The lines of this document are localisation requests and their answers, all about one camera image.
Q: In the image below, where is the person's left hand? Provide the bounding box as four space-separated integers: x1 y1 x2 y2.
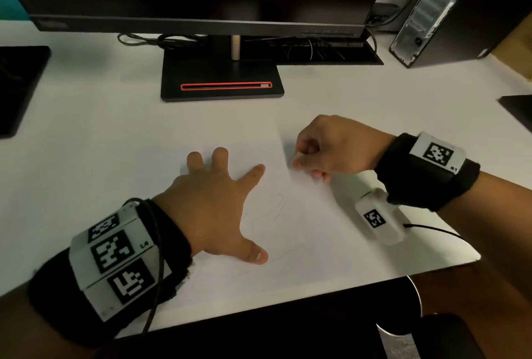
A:
152 146 270 266

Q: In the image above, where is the person's right hand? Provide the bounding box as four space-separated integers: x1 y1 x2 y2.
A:
290 114 397 185

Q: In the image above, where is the person's right forearm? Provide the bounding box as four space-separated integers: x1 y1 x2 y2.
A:
436 170 532 289

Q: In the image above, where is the person's left forearm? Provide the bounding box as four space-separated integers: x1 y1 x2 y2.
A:
0 279 109 359

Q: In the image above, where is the white single-marker block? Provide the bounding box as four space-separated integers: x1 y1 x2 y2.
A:
409 131 466 175

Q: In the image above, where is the black monitor stand red slot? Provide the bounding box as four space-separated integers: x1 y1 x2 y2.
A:
161 34 285 102

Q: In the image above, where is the white three-marker block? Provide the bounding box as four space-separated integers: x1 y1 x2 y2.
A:
68 201 173 322

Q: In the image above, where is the black desktop computer tower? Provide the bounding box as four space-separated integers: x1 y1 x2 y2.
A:
388 0 532 69

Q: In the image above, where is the black flat stand base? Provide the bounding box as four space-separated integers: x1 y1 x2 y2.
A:
498 95 532 133
0 45 52 139

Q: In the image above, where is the brown cardboard box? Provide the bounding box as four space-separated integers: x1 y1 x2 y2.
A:
490 13 532 81

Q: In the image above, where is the round metal bin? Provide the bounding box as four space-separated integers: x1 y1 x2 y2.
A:
376 275 474 359

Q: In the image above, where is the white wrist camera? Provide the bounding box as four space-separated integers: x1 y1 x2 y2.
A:
353 187 412 246

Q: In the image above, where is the black plug with cable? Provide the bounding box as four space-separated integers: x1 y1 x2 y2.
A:
367 1 416 27

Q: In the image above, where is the coiled black cable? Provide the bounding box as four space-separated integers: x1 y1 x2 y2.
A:
117 33 208 51

